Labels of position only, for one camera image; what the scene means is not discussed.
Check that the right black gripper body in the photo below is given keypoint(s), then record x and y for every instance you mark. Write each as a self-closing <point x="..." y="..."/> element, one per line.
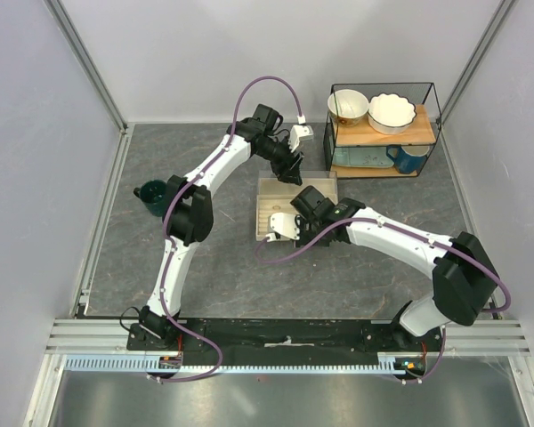
<point x="308" y="229"/>

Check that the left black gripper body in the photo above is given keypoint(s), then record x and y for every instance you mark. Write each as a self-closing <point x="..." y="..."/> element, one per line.
<point x="279" y="157"/>

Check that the beige jewelry box with lid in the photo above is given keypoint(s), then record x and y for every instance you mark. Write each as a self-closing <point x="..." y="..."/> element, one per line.
<point x="323" y="181"/>

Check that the beige jewelry tray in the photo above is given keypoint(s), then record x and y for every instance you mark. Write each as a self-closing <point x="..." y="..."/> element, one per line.
<point x="266" y="205"/>

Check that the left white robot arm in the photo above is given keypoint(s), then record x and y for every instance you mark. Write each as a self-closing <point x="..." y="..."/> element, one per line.
<point x="189" y="216"/>

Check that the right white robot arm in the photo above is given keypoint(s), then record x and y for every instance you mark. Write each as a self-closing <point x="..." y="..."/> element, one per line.
<point x="463" y="276"/>

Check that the light blue rectangular plate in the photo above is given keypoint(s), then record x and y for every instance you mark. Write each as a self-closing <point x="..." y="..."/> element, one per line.
<point x="362" y="157"/>

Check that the white bowl with floral pattern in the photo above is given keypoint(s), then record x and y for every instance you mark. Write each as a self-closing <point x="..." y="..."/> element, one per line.
<point x="347" y="107"/>

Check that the blue mug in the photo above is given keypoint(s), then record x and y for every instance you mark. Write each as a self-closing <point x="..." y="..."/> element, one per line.
<point x="407" y="159"/>

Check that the white scalloped bowl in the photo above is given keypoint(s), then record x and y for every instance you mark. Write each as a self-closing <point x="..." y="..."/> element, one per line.
<point x="391" y="114"/>

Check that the dark green mug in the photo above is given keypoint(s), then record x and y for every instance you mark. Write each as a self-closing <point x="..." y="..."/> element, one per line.
<point x="154" y="196"/>

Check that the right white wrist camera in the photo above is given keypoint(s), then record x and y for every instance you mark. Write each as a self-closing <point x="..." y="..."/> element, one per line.
<point x="283" y="227"/>

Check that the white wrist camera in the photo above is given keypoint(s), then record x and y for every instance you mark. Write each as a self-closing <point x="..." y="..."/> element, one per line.
<point x="283" y="227"/>
<point x="297" y="135"/>

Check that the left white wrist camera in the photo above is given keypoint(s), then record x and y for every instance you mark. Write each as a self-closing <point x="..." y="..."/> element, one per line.
<point x="297" y="135"/>

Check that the black wire shelf rack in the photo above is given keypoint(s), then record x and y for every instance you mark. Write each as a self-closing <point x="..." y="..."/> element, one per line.
<point x="425" y="130"/>

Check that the light blue cable duct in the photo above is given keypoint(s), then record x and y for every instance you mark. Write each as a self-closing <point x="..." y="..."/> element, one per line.
<point x="384" y="365"/>

